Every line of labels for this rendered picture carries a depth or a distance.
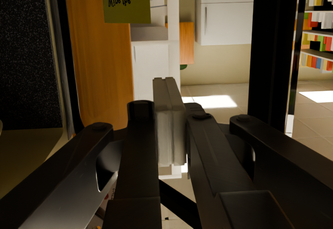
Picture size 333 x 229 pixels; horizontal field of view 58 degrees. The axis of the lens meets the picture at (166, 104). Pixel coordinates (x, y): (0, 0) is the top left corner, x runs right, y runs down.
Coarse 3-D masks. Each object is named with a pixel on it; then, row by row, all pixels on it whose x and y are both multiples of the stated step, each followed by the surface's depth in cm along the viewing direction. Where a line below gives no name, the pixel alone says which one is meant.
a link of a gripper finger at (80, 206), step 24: (72, 144) 11; (96, 144) 11; (48, 168) 9; (72, 168) 9; (24, 192) 8; (48, 192) 8; (72, 192) 9; (96, 192) 11; (0, 216) 7; (24, 216) 7; (48, 216) 8; (72, 216) 9
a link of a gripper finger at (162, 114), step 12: (156, 84) 18; (156, 96) 16; (156, 108) 14; (168, 108) 14; (156, 120) 14; (168, 120) 14; (156, 132) 14; (168, 132) 14; (168, 144) 14; (168, 156) 14
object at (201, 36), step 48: (96, 0) 29; (144, 0) 23; (192, 0) 19; (240, 0) 16; (96, 48) 31; (144, 48) 24; (192, 48) 20; (240, 48) 17; (96, 96) 33; (144, 96) 26; (192, 96) 21; (240, 96) 18; (288, 96) 15; (192, 192) 23
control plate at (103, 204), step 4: (116, 180) 41; (112, 188) 39; (108, 192) 38; (112, 192) 38; (112, 196) 38; (104, 200) 36; (104, 204) 35; (104, 208) 34; (96, 216) 32; (92, 220) 31; (96, 220) 32; (100, 220) 32; (88, 224) 30; (92, 224) 31; (96, 224) 31; (100, 224) 32; (88, 228) 30; (92, 228) 30
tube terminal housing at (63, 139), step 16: (48, 0) 35; (48, 128) 39; (64, 128) 39; (0, 144) 36; (16, 144) 36; (32, 144) 35; (48, 144) 35; (64, 144) 39; (0, 160) 32; (16, 160) 32; (32, 160) 32; (0, 176) 29; (16, 176) 29; (0, 192) 26
